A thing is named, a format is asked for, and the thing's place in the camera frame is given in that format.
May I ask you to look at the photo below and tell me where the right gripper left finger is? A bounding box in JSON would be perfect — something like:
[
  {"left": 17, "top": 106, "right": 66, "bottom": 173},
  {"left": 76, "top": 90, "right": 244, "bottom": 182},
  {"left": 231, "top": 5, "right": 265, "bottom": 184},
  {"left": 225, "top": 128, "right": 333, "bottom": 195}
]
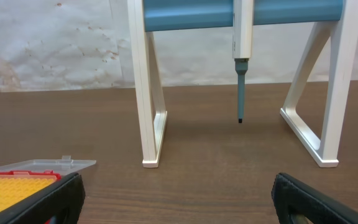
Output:
[{"left": 0, "top": 172, "right": 86, "bottom": 224}]

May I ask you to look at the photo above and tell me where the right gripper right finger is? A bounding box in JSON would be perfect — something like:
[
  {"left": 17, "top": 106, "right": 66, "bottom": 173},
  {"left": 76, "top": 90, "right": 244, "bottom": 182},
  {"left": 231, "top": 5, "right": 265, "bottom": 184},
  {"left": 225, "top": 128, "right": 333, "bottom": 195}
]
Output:
[{"left": 271, "top": 172, "right": 358, "bottom": 224}]

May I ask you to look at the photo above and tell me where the red and yellow tip box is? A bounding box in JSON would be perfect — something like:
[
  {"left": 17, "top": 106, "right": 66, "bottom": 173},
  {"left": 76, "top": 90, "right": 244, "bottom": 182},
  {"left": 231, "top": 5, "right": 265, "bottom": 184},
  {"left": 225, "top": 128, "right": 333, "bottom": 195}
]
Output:
[{"left": 0, "top": 155, "right": 98, "bottom": 222}]

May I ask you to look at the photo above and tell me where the white and blue stand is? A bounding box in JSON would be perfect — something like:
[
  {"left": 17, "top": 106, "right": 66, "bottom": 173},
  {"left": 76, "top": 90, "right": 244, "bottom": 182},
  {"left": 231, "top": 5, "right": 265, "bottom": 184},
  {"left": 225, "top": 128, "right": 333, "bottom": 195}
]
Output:
[{"left": 127, "top": 0, "right": 358, "bottom": 169}]

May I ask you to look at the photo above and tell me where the white pipette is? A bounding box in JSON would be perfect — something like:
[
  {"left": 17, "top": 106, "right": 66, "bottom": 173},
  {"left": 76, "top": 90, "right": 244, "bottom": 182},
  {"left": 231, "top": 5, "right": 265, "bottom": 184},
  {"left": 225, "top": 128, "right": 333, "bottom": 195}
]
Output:
[{"left": 232, "top": 0, "right": 255, "bottom": 124}]

